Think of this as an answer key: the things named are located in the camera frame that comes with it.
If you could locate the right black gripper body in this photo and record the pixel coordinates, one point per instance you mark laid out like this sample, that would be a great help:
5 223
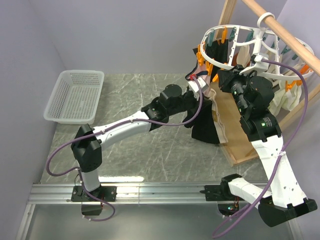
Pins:
235 82

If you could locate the white round clip hanger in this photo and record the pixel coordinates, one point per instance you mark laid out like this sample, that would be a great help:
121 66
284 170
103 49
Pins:
239 35

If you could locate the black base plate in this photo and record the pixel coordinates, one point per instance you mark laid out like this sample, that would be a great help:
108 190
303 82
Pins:
217 192
95 195

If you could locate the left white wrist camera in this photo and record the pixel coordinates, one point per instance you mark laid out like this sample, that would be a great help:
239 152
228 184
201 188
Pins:
197 84

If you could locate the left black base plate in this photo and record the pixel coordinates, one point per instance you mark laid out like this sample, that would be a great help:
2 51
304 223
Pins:
95 195

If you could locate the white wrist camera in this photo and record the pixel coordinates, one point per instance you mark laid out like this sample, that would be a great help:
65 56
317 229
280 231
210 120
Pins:
257 58
197 84

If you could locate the black hanging garment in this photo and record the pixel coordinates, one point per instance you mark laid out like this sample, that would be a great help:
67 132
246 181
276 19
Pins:
218 51

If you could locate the wooden drying rack frame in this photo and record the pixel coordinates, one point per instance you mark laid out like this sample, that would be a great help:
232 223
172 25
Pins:
238 149

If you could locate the white plastic basket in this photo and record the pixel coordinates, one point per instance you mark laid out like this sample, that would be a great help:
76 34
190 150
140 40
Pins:
75 97

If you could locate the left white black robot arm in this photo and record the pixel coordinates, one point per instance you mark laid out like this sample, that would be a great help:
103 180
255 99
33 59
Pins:
90 142

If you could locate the cream hanging underwear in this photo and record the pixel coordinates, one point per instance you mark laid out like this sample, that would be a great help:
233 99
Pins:
244 58

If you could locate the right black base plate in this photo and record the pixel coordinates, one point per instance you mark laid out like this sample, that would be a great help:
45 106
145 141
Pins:
217 192

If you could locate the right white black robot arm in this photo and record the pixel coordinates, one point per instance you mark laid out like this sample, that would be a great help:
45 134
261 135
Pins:
284 199

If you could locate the aluminium mounting rail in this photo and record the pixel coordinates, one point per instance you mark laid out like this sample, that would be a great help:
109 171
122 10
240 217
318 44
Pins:
144 211

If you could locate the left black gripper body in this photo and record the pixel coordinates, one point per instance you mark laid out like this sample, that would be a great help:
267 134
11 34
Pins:
188 102

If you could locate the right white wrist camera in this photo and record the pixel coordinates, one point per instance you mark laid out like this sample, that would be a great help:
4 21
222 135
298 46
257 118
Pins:
257 58

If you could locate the black boxer briefs tan waistband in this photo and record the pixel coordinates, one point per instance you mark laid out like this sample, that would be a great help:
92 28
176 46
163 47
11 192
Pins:
207 127

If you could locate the pale green hanging underwear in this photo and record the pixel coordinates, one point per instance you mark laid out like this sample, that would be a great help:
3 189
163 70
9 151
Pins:
287 96

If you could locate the pink underwear navy trim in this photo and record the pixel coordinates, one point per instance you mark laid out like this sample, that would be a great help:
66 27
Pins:
200 71

